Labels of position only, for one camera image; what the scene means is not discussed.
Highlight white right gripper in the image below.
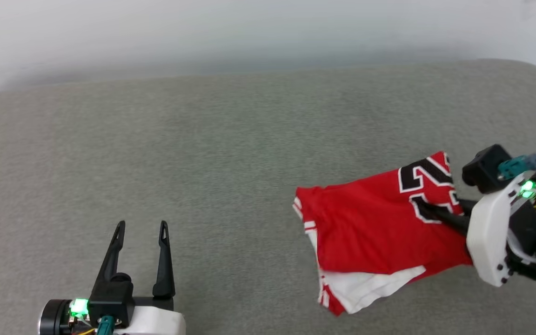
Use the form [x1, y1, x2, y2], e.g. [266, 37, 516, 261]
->
[419, 171, 536, 287]

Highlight red Bulls basketball jersey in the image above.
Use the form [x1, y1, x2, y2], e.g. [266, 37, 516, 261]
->
[293, 151, 476, 317]

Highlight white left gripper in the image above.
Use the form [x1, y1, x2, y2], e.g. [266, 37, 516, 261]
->
[92, 221, 186, 335]

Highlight teal plug right camera cable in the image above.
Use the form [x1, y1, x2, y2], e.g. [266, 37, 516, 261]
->
[498, 154, 536, 181]

